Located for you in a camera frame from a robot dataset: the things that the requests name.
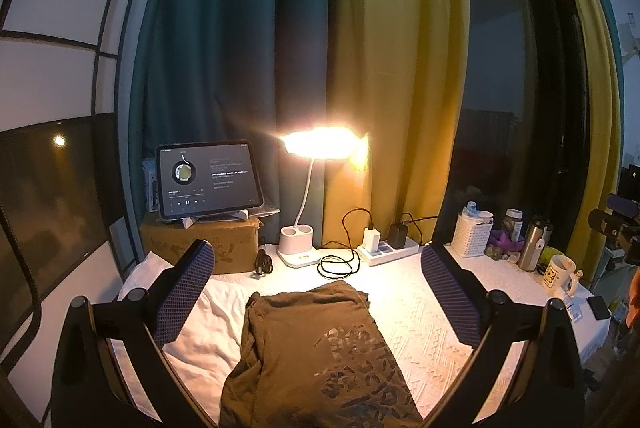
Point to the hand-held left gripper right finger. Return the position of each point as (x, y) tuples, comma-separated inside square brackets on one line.
[(452, 293)]

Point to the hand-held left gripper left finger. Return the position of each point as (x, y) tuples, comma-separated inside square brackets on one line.
[(182, 293)]

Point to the olive brown printed t-shirt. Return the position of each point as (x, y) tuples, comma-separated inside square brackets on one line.
[(310, 348)]

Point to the white textured table cover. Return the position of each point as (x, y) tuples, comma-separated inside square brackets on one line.
[(425, 308)]

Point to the white crumpled cloth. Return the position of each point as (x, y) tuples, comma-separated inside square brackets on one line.
[(210, 333)]

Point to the cardboard box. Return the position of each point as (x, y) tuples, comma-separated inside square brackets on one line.
[(200, 243)]

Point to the white perforated basket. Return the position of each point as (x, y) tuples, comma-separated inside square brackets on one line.
[(472, 235)]

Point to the purple object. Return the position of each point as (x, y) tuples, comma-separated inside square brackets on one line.
[(502, 243)]

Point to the white tablet stand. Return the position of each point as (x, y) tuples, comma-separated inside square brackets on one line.
[(187, 222)]

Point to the white power strip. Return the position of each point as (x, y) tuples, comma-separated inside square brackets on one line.
[(395, 250)]

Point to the black charger adapter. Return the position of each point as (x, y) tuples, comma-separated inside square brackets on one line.
[(398, 234)]

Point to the yellow-green container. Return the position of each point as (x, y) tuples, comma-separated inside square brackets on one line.
[(550, 253)]

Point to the white printed mug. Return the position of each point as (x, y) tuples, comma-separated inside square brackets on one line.
[(557, 275)]

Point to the steel tumbler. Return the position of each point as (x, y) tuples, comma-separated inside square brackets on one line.
[(534, 243)]

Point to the black phone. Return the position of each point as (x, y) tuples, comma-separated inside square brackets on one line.
[(598, 307)]

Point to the glass jar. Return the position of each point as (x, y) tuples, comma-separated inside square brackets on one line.
[(513, 223)]

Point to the white charger adapter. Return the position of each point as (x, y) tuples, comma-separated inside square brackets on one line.
[(372, 239)]

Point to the dark tablet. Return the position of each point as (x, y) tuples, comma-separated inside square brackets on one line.
[(210, 178)]

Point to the white desk lamp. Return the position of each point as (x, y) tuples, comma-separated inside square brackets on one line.
[(297, 243)]

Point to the olive yellow side curtain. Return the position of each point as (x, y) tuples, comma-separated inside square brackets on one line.
[(585, 58)]

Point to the teal curtain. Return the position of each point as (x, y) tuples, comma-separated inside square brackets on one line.
[(220, 33)]

